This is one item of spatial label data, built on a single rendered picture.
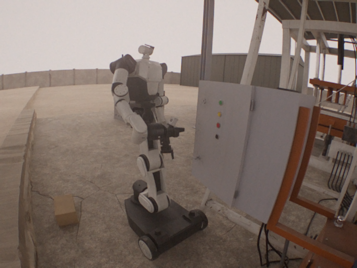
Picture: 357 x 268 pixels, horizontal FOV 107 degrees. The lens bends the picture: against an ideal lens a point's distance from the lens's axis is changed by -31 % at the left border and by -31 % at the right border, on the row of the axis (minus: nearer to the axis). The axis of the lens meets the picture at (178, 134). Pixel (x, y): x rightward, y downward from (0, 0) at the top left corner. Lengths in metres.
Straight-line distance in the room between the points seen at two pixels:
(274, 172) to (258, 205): 0.19
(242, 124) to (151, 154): 0.79
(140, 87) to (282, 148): 0.98
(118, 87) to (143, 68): 0.31
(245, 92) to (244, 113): 0.09
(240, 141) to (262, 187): 0.23
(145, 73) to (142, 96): 0.16
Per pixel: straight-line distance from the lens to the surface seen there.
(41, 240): 1.85
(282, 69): 3.90
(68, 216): 1.84
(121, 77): 1.15
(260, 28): 1.43
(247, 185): 0.93
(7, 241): 1.44
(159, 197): 1.50
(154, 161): 1.44
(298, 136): 0.79
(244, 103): 0.84
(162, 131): 0.97
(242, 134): 0.86
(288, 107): 0.77
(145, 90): 1.35
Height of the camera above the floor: 1.25
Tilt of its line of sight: 16 degrees down
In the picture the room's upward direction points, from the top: 4 degrees clockwise
